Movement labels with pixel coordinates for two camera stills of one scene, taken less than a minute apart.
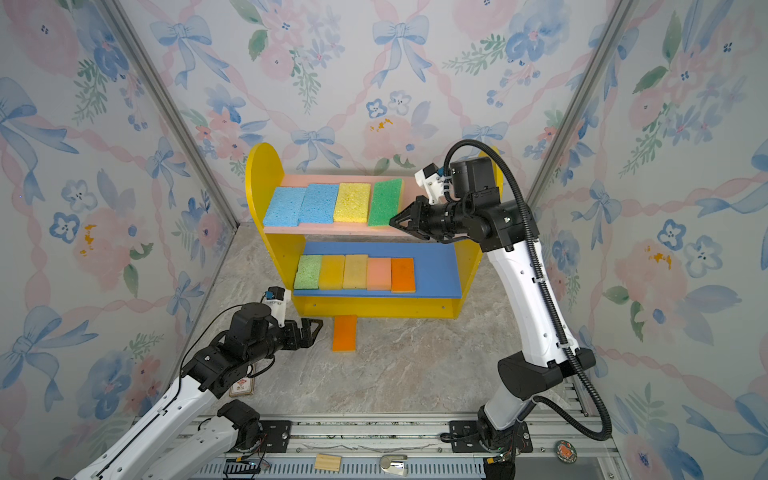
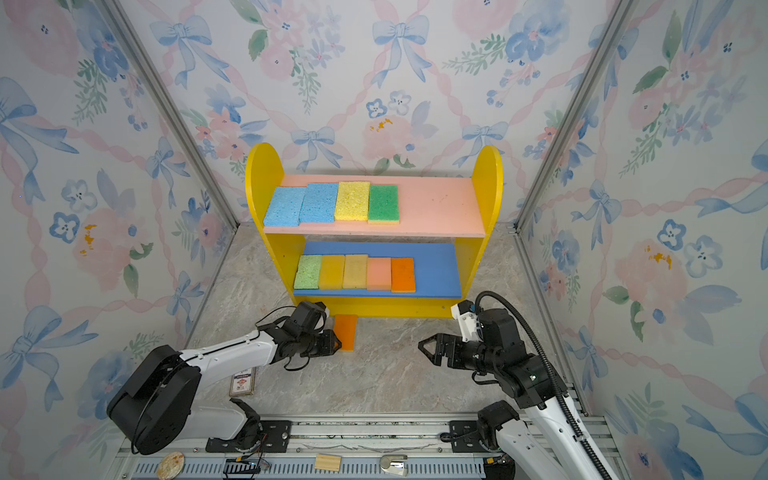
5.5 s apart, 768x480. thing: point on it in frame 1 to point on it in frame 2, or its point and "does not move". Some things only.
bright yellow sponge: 332,270 does not move
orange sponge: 345,333 does not move
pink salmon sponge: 379,274 does not move
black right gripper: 418,213 to 445,343
